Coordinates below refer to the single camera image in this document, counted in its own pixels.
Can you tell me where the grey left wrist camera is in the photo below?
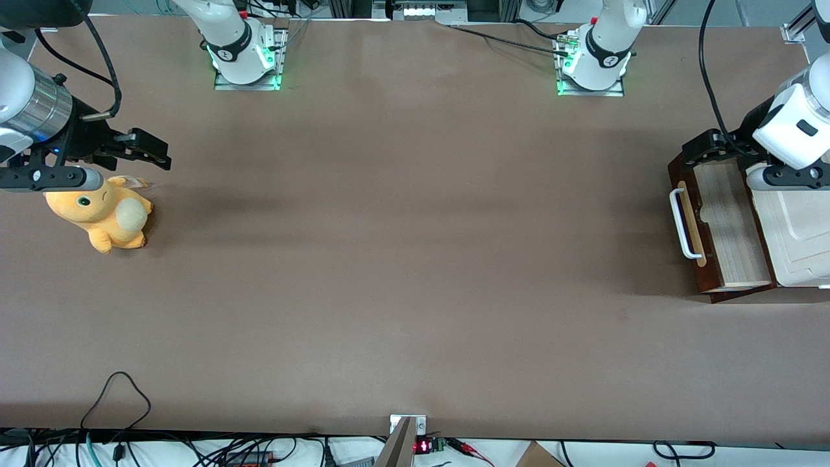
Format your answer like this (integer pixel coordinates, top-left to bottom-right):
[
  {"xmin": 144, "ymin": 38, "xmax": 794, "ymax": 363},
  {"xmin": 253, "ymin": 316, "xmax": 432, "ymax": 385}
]
[{"xmin": 746, "ymin": 162, "xmax": 830, "ymax": 193}]

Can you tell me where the dark wood drawer white handle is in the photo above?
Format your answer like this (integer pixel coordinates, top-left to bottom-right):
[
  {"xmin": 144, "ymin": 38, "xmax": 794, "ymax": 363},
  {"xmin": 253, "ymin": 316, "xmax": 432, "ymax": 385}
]
[{"xmin": 668, "ymin": 148, "xmax": 776, "ymax": 296}]

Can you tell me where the red clip lead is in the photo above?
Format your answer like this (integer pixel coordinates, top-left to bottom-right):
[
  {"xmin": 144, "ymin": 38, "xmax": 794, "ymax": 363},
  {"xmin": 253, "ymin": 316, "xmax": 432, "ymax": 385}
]
[{"xmin": 447, "ymin": 438, "xmax": 495, "ymax": 467}]

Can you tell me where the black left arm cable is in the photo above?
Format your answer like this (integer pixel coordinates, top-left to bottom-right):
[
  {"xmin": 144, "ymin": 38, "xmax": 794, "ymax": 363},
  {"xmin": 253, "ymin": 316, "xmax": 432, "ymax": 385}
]
[{"xmin": 698, "ymin": 0, "xmax": 746, "ymax": 156}]

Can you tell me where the grey aluminium bar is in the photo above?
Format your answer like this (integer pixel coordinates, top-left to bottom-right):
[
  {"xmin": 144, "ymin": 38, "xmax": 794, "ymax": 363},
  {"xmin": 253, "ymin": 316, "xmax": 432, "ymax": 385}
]
[{"xmin": 373, "ymin": 417, "xmax": 416, "ymax": 467}]

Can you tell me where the white-topped dark wood cabinet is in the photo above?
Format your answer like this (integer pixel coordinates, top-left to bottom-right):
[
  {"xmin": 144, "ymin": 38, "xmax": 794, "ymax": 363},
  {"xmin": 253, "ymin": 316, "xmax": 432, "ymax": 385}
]
[{"xmin": 710, "ymin": 156, "xmax": 830, "ymax": 304}]

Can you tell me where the aluminium frame profile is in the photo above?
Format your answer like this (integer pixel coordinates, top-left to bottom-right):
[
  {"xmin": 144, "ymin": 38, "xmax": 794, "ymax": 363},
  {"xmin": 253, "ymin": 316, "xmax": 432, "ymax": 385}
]
[{"xmin": 781, "ymin": 0, "xmax": 819, "ymax": 45}]

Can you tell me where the black orange adapter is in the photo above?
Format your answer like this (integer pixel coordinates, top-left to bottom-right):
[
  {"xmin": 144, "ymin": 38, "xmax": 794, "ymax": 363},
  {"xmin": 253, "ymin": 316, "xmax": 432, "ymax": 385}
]
[{"xmin": 223, "ymin": 450, "xmax": 280, "ymax": 467}]

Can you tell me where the black flat-looped cable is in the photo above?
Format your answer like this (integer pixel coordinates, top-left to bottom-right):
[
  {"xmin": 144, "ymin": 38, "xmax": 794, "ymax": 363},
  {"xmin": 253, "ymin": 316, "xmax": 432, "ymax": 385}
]
[{"xmin": 651, "ymin": 440, "xmax": 718, "ymax": 462}]

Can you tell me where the orange plush toy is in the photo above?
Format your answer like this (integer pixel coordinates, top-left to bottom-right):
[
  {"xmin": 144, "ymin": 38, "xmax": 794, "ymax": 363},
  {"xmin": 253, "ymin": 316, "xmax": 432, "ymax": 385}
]
[{"xmin": 43, "ymin": 174, "xmax": 154, "ymax": 255}]

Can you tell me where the metal mount bracket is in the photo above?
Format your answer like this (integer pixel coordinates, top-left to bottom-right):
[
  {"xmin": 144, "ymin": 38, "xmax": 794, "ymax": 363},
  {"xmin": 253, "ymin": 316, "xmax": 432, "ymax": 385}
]
[{"xmin": 389, "ymin": 414, "xmax": 428, "ymax": 437}]

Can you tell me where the brown cardboard piece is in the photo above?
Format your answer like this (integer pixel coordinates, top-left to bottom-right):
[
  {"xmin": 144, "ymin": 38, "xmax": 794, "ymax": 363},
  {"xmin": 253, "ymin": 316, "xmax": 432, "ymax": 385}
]
[{"xmin": 515, "ymin": 440, "xmax": 567, "ymax": 467}]

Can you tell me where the black looped thin cable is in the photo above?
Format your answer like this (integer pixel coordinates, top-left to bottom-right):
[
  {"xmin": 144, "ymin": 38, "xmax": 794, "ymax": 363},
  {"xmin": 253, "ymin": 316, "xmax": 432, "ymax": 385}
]
[{"xmin": 80, "ymin": 371, "xmax": 152, "ymax": 433}]

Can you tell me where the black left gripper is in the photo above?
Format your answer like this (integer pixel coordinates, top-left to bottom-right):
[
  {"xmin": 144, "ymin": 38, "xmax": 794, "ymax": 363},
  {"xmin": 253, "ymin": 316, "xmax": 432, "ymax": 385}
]
[{"xmin": 681, "ymin": 96, "xmax": 777, "ymax": 167}]

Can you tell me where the long black table cable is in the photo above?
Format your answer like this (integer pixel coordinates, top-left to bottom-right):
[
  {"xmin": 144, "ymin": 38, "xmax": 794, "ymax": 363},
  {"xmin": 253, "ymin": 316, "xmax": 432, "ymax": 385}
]
[{"xmin": 447, "ymin": 23, "xmax": 571, "ymax": 56}]

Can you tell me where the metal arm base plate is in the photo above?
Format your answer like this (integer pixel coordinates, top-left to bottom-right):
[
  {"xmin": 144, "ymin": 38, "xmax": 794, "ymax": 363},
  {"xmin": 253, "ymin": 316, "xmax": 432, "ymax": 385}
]
[
  {"xmin": 214, "ymin": 27, "xmax": 289, "ymax": 91},
  {"xmin": 556, "ymin": 31, "xmax": 626, "ymax": 98}
]

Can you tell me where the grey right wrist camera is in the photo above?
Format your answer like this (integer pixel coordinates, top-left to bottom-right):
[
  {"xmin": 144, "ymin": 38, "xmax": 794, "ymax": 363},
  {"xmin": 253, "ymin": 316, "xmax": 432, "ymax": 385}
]
[{"xmin": 0, "ymin": 166, "xmax": 105, "ymax": 193}]

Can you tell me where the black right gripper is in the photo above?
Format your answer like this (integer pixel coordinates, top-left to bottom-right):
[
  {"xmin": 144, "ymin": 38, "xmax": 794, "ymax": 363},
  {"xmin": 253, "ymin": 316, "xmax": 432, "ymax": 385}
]
[{"xmin": 26, "ymin": 97, "xmax": 172, "ymax": 172}]

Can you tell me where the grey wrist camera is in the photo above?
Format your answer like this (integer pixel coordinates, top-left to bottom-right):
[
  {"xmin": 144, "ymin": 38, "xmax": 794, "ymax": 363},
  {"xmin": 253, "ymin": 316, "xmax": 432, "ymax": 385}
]
[
  {"xmin": 0, "ymin": 166, "xmax": 105, "ymax": 193},
  {"xmin": 746, "ymin": 162, "xmax": 830, "ymax": 193}
]

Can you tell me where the white power strip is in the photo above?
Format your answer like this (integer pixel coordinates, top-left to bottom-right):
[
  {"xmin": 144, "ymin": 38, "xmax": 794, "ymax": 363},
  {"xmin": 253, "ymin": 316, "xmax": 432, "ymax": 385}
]
[{"xmin": 394, "ymin": 0, "xmax": 468, "ymax": 21}]

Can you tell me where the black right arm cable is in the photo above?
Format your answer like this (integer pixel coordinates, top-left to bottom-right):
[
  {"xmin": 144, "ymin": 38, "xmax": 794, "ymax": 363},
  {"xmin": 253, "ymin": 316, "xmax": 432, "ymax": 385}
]
[{"xmin": 34, "ymin": 13, "xmax": 124, "ymax": 123}]

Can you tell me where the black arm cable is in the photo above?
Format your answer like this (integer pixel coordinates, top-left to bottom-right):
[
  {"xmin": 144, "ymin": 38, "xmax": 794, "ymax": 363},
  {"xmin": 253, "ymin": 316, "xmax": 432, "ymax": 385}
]
[
  {"xmin": 698, "ymin": 0, "xmax": 746, "ymax": 156},
  {"xmin": 34, "ymin": 13, "xmax": 124, "ymax": 123}
]

